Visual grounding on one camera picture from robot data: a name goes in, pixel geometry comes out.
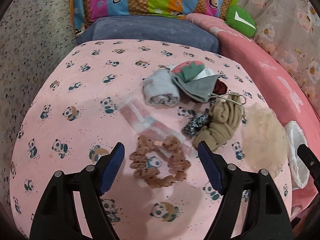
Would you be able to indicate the pink blanket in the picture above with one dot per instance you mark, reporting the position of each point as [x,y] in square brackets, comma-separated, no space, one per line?
[278,88]

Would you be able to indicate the pink panda print cloth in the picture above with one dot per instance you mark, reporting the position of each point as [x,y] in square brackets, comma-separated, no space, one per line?
[74,119]

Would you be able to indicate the dark red velvet scrunchie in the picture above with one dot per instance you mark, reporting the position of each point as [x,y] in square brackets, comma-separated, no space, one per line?
[220,88]

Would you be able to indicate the clear pink plastic wrapper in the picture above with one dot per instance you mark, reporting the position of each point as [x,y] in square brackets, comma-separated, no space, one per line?
[144,123]

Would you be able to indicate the grey sock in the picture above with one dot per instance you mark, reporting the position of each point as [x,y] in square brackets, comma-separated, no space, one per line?
[159,89]

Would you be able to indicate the brown dotted scrunchie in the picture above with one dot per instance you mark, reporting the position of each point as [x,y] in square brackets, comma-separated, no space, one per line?
[147,168]

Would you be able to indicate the green round cushion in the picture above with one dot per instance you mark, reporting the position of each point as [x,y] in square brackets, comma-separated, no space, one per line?
[240,20]

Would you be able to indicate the white lined trash bin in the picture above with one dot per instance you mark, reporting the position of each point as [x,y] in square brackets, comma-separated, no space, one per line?
[299,171]

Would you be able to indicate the blue grey cushion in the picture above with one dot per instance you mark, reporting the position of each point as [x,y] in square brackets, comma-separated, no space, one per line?
[156,28]

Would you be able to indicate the beige sheer hair net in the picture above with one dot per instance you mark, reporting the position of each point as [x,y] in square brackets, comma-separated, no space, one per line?
[264,140]

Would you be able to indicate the tan knotted stocking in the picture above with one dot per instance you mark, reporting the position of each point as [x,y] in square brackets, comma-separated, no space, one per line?
[224,119]

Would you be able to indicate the grey fabric pouch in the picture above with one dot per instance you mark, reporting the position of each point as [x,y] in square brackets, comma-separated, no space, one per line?
[199,90]

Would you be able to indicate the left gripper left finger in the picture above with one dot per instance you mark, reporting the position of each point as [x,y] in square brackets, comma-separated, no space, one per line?
[55,216]

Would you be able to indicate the grey floral bedsheet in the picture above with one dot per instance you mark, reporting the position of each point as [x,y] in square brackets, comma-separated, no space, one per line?
[288,30]

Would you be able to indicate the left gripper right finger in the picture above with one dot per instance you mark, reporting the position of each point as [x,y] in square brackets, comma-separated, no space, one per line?
[266,216]

